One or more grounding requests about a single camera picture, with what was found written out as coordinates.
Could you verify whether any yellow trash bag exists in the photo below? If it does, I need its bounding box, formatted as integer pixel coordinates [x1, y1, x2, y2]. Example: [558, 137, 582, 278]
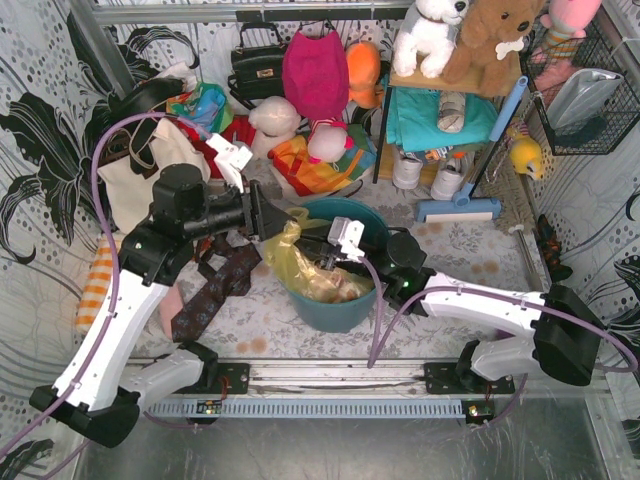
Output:
[263, 207, 374, 304]

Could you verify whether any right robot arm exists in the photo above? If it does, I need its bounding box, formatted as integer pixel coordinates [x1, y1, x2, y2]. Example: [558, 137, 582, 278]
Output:
[295, 228, 604, 389]

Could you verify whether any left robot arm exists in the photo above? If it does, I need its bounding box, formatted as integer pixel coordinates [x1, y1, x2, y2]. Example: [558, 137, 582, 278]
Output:
[29, 164, 292, 448]

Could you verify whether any rainbow striped bag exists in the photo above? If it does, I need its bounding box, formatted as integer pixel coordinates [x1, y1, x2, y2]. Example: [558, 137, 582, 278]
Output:
[267, 124, 376, 203]

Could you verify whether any teal trash bin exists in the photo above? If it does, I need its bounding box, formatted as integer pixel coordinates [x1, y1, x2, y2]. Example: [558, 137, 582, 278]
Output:
[286, 197, 391, 333]

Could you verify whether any cream canvas tote bag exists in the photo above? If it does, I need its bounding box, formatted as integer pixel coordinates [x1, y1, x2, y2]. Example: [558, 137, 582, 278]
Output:
[98, 119, 211, 234]

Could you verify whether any brown floral necktie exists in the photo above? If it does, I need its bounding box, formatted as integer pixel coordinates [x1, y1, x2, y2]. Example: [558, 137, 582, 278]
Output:
[170, 234, 261, 343]

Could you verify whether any red garment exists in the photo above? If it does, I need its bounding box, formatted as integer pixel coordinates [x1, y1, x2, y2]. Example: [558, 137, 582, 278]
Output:
[190, 116, 256, 179]

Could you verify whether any white fluffy plush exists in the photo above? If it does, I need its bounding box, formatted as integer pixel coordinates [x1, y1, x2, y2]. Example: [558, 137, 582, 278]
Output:
[248, 96, 302, 159]

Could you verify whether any pink white plush doll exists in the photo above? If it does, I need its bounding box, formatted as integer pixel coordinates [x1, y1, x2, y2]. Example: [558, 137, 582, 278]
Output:
[307, 118, 354, 164]

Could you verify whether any colourful scarf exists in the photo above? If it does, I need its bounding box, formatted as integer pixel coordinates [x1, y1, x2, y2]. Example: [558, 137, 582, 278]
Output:
[166, 82, 234, 133]

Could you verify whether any pink soft pad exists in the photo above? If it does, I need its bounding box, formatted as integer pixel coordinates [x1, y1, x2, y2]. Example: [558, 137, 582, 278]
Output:
[158, 285, 184, 339]

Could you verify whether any black leather handbag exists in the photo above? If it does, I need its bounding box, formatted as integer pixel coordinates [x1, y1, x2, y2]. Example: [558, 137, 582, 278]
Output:
[227, 22, 288, 109]

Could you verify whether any orange checkered towel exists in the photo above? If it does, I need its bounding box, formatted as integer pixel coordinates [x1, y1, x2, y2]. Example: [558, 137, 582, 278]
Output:
[74, 235, 113, 334]

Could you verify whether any orange plush toy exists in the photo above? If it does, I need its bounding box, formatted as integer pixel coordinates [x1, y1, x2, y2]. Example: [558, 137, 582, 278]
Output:
[346, 42, 384, 109]

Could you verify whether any grey patterned rolled cloth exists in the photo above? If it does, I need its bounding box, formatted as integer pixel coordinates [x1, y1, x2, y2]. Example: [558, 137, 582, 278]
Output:
[437, 91, 466, 133]

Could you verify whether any yellow plush duck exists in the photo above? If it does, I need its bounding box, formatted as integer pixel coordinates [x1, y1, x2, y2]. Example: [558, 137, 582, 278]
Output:
[507, 127, 543, 181]

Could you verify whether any white plush dog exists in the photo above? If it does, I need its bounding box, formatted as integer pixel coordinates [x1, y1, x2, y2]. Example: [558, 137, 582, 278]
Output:
[392, 0, 470, 78]

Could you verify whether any black metal shelf rack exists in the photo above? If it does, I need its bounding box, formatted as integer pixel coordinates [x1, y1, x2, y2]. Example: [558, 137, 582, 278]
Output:
[372, 65, 529, 184]

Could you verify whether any brown plush dog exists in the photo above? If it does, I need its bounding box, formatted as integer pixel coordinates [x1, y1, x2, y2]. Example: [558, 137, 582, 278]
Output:
[442, 0, 545, 97]

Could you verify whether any silver pouch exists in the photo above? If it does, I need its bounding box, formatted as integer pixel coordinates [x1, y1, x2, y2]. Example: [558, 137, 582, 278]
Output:
[546, 68, 624, 130]

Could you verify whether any pink plush toy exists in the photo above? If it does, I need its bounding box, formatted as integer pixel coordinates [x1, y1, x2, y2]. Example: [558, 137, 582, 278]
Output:
[530, 0, 602, 92]

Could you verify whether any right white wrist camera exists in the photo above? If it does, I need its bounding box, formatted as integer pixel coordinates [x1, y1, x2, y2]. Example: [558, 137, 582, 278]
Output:
[327, 217, 365, 262]

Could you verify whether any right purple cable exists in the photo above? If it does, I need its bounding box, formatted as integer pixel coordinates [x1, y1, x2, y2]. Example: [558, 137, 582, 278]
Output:
[357, 254, 640, 426]

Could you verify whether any purple cable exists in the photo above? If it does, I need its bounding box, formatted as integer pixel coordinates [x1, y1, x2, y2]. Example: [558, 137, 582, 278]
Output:
[0, 112, 214, 480]
[357, 254, 640, 426]

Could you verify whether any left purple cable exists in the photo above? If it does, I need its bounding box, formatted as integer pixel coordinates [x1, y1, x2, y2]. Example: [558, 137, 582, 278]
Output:
[0, 112, 214, 480]

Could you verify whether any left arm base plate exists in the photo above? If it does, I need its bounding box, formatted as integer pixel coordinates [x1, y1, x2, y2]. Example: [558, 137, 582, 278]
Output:
[199, 362, 251, 395]

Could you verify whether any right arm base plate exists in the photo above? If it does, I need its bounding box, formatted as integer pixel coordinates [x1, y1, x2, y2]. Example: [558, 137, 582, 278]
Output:
[423, 362, 516, 395]

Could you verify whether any black wire basket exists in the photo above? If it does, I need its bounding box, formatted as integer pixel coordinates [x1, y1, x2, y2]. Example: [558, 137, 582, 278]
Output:
[521, 24, 626, 156]

